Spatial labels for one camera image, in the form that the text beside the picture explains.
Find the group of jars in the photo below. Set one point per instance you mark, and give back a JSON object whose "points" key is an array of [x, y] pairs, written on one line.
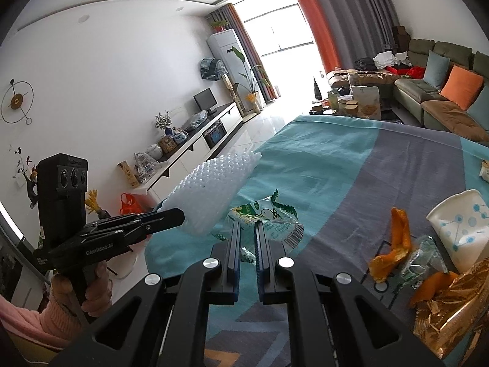
{"points": [[336, 101]]}

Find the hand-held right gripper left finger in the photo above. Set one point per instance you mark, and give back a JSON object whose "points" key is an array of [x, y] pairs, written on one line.
{"points": [[237, 254]]}

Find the white TV cabinet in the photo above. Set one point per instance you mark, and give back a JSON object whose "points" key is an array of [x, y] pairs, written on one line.
{"points": [[183, 160]]}

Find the yellow dried flowers vase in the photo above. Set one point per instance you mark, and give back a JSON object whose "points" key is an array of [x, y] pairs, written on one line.
{"points": [[93, 202]]}

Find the orange plastic bag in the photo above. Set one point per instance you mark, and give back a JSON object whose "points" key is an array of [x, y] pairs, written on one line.
{"points": [[131, 206]]}

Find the tan gift box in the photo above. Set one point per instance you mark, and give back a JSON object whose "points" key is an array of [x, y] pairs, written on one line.
{"points": [[128, 174]]}

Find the white standing air conditioner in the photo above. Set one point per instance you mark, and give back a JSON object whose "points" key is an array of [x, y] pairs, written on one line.
{"points": [[225, 51]]}

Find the branch in white vase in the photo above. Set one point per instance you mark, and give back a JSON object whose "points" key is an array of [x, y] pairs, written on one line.
{"points": [[26, 170]]}

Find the person's left hand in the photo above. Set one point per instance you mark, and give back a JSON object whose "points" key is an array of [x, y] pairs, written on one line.
{"points": [[104, 286]]}

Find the teal grey blanket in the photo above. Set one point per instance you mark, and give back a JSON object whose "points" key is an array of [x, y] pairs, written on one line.
{"points": [[344, 168]]}

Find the orange peel piece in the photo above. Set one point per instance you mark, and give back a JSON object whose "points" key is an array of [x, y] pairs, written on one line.
{"points": [[431, 286], [399, 233]]}

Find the round wall clock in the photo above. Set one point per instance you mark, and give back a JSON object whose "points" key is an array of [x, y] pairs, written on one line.
{"points": [[16, 101]]}

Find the brown seat pad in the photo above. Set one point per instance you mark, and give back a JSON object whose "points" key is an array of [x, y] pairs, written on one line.
{"points": [[454, 116]]}

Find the green white snack wrapper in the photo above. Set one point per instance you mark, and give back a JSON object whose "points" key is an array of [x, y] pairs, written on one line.
{"points": [[267, 214]]}

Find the light blue cushion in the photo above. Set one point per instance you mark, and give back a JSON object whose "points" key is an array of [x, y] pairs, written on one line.
{"points": [[437, 68]]}

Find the bonsai plant blue pot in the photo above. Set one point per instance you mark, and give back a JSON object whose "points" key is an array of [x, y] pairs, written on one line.
{"points": [[164, 122]]}

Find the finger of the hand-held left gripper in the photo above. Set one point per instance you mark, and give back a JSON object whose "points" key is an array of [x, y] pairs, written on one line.
{"points": [[133, 238], [152, 220]]}

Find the clear green printed wrapper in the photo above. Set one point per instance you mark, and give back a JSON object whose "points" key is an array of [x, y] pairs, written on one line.
{"points": [[420, 260]]}

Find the white clothing pile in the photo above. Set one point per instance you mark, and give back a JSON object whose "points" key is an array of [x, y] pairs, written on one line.
{"points": [[386, 59]]}

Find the tall leafy plant yellow pot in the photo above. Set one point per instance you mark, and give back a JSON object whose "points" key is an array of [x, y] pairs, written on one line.
{"points": [[251, 97]]}

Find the yellow white scrap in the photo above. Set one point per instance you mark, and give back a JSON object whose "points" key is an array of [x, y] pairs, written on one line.
{"points": [[485, 171]]}

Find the blue white covered fan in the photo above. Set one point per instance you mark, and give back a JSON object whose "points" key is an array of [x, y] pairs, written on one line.
{"points": [[212, 68]]}

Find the black clothing pile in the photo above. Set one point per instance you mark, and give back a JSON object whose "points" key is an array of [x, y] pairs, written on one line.
{"points": [[365, 63]]}

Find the red cloth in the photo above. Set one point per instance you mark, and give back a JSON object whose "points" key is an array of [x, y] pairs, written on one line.
{"points": [[414, 72]]}

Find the orange cushion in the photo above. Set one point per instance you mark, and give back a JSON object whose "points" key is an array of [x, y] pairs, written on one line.
{"points": [[460, 88]]}

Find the cardboard box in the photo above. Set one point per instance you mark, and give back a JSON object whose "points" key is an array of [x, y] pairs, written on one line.
{"points": [[401, 38]]}

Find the small potted green plant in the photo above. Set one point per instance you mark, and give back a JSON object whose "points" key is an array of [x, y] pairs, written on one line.
{"points": [[217, 26]]}

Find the white paper cup blue print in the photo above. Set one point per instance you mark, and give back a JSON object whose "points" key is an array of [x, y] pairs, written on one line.
{"points": [[458, 229]]}

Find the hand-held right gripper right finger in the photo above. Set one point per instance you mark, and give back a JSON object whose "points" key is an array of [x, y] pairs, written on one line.
{"points": [[259, 254]]}

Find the black computer monitor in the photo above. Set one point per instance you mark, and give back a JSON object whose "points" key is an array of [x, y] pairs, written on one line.
{"points": [[204, 99]]}

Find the gold foil wrapper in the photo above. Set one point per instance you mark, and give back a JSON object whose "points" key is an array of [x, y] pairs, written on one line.
{"points": [[458, 309]]}

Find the clear plastic bag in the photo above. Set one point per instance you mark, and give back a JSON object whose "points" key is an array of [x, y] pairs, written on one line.
{"points": [[147, 168], [195, 120]]}

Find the green sofa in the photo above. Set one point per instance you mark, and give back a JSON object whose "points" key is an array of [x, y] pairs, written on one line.
{"points": [[416, 91]]}

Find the brown ottoman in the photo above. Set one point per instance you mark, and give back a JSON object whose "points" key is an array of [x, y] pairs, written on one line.
{"points": [[344, 78]]}

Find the grey orange striped curtain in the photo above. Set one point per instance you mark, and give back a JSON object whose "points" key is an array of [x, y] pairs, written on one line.
{"points": [[248, 53]]}

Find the decorated square box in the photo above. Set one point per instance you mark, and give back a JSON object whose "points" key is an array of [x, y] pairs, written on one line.
{"points": [[167, 144]]}

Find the blue white porcelain pot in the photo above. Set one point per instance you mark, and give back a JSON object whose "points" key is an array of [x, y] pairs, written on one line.
{"points": [[178, 135]]}

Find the white bubble wrap bag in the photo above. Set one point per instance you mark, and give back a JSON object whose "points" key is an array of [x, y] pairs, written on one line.
{"points": [[214, 187]]}

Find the white ceramic jar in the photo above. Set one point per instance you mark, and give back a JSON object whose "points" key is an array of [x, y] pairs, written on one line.
{"points": [[156, 152]]}

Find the beige paper bag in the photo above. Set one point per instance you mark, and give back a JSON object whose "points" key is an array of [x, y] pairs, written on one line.
{"points": [[366, 99]]}

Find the person's left forearm pink sleeve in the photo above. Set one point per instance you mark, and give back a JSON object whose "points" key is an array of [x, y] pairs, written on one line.
{"points": [[23, 321]]}

